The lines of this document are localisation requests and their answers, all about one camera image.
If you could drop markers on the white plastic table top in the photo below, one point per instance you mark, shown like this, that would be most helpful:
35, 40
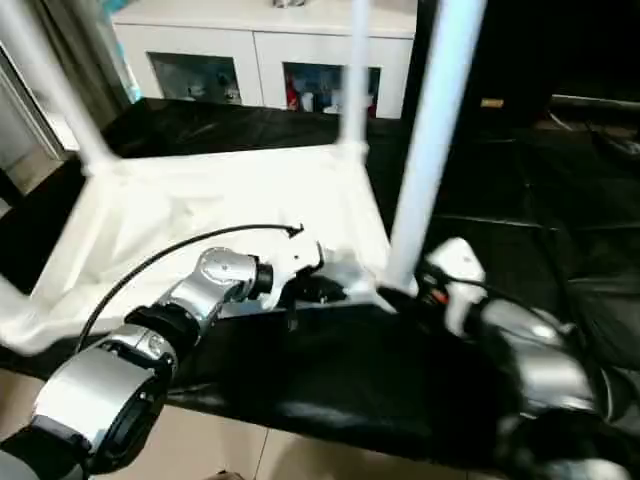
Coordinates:
200, 200

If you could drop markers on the white plastic table leg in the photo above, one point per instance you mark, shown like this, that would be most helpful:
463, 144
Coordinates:
435, 125
55, 100
356, 75
10, 305

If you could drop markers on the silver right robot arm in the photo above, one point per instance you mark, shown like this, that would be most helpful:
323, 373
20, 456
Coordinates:
545, 360

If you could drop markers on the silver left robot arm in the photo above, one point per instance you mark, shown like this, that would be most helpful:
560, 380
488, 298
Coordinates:
220, 270

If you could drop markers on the black mat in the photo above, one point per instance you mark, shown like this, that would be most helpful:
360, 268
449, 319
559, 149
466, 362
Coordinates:
350, 360

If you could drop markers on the white cup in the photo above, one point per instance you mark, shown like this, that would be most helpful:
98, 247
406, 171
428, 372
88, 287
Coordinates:
307, 102

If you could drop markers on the red box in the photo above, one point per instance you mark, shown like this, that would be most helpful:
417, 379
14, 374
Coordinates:
372, 110

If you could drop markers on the black and white figurine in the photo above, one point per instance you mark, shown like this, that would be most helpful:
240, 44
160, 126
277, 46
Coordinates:
230, 87

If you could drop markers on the small white figurine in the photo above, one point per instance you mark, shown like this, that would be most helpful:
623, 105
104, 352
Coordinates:
196, 91

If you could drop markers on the dark low furniture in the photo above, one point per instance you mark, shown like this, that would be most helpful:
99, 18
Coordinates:
595, 115

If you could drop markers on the black cabinet with gold label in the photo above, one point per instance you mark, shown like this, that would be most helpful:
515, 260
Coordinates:
500, 60

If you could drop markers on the white display cabinet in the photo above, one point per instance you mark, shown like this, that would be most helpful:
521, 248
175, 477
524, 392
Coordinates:
200, 35

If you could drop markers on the grey curtain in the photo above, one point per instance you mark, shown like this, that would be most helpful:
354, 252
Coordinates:
85, 50

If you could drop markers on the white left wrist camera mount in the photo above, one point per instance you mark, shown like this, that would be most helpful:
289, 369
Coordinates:
295, 255

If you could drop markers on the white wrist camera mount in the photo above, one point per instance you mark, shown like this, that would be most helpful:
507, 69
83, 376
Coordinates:
295, 255
460, 260

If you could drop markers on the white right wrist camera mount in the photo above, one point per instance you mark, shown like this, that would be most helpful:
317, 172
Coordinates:
460, 260

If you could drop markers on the grey door frame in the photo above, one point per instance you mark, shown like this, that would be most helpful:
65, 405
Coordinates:
30, 115

